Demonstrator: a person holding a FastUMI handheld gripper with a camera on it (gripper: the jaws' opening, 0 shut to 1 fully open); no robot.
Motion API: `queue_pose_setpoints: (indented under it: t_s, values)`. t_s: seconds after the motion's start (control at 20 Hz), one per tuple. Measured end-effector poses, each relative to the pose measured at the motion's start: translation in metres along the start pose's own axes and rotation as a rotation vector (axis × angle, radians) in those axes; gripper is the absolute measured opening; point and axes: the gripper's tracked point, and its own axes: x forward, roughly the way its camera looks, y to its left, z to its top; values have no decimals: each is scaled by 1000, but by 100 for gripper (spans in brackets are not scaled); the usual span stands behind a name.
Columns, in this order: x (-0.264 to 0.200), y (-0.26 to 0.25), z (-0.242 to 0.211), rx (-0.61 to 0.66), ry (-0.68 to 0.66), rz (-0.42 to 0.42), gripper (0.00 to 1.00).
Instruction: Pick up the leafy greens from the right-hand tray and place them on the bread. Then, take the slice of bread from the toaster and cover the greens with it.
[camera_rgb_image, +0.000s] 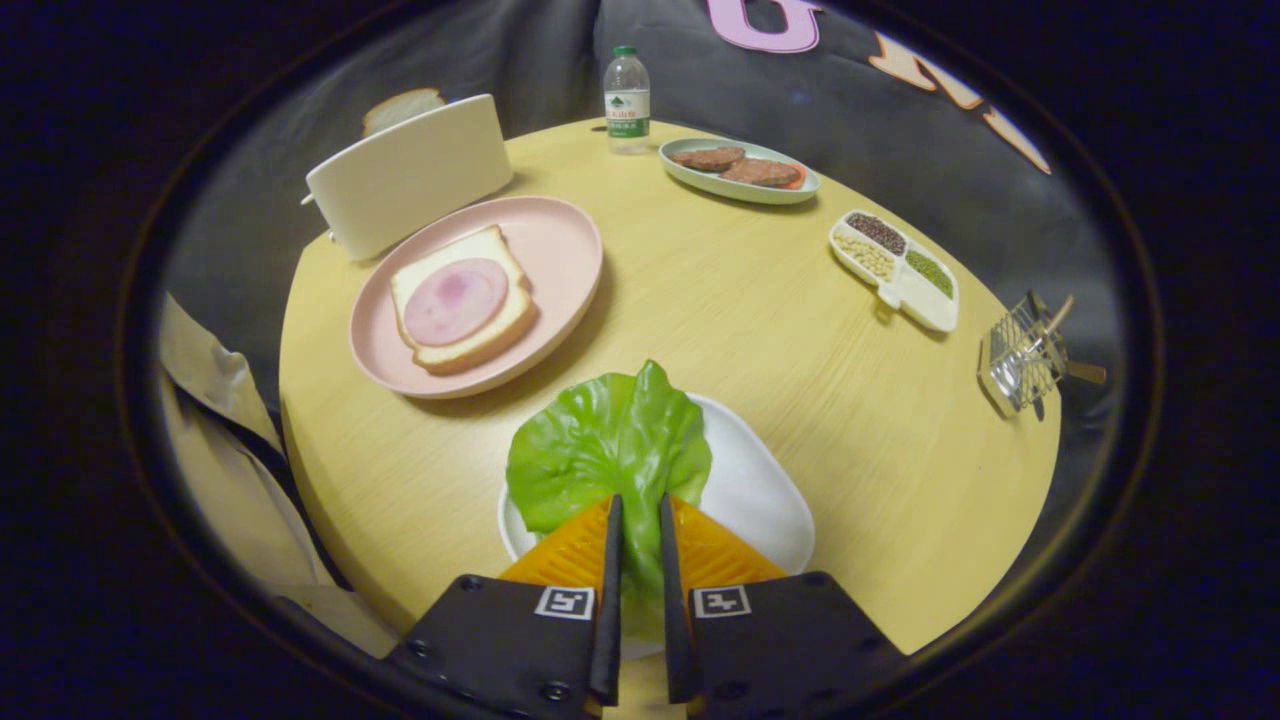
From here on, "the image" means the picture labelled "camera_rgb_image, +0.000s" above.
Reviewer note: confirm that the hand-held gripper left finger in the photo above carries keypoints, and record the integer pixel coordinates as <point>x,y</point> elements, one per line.
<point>608,620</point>

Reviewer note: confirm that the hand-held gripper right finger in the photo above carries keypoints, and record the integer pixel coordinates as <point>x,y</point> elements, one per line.
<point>675,620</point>

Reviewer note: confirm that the green lettuce leaf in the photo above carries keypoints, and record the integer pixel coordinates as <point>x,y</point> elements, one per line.
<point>600,440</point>

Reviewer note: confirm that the crusted white bread slice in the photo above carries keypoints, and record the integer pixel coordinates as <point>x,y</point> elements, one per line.
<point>400,105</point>

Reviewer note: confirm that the white plate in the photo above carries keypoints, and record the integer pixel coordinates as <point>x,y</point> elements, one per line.
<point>750,490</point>

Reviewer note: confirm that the pink ham slice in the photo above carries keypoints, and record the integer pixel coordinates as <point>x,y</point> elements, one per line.
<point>455,302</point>

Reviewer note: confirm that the pink round plate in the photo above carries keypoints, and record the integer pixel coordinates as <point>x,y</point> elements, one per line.
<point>560,250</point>

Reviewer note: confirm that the square white bread slice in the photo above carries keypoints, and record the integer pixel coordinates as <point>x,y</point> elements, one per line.
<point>430,270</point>

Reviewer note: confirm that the white divided dish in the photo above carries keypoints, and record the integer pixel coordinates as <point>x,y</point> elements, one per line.
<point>925,310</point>

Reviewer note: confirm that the pile of yellow beans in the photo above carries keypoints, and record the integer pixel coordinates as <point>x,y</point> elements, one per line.
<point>864,256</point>

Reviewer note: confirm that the person's beige jacket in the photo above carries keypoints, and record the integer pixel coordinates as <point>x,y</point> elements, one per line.
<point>220,480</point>

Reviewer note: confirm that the clear utensil holder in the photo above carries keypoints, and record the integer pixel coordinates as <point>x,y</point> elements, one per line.
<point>1015,360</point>

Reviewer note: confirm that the pile of green beans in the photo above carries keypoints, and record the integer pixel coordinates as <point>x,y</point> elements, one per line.
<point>930,273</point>

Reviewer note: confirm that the pile of dark beans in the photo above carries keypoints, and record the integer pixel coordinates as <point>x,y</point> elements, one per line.
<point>877,233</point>

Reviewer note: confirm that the pale green oval plate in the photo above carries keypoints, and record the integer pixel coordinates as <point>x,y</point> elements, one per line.
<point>700,182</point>

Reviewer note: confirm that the brown meat piece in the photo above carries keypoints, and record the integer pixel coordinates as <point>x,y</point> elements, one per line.
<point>760,172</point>
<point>705,158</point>

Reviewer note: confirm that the orange carrot slice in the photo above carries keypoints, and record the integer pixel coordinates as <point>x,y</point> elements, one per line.
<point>797,177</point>

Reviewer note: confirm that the white toaster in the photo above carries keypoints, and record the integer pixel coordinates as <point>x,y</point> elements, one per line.
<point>410,180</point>

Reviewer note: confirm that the clear water bottle green cap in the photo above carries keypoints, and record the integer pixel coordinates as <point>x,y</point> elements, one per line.
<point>627,110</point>

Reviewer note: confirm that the black backdrop cloth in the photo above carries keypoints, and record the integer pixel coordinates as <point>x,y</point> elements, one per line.
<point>560,60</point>

